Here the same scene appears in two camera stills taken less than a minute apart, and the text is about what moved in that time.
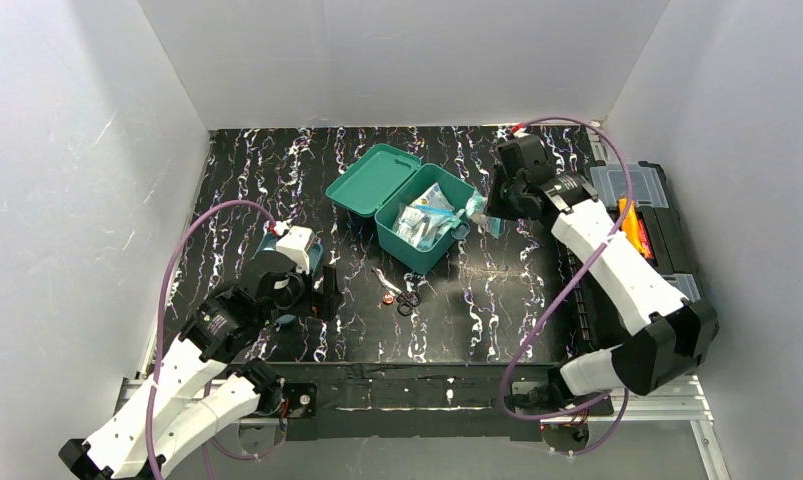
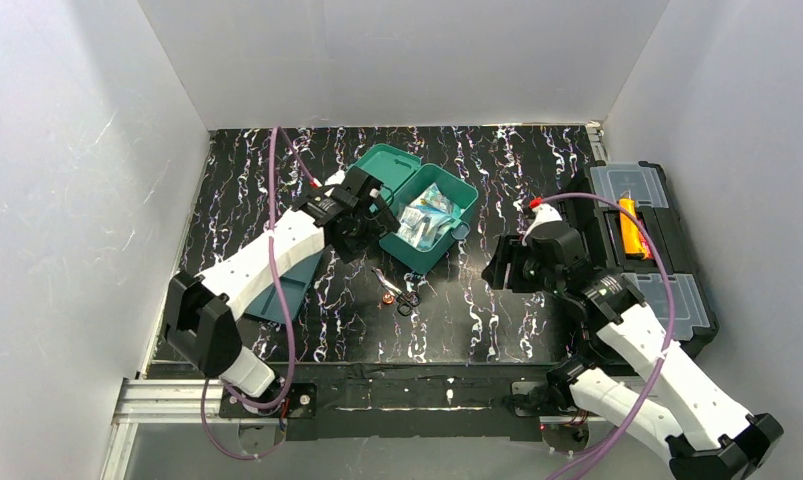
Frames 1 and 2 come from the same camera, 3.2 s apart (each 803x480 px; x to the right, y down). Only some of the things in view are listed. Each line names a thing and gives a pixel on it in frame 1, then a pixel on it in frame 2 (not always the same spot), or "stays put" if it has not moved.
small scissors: x=406 y=300 stays put
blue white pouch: x=434 y=200 stays put
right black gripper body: x=502 y=201 → x=503 y=263
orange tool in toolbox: x=635 y=229 stays put
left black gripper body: x=319 y=295 → x=362 y=196
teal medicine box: x=420 y=209 stays put
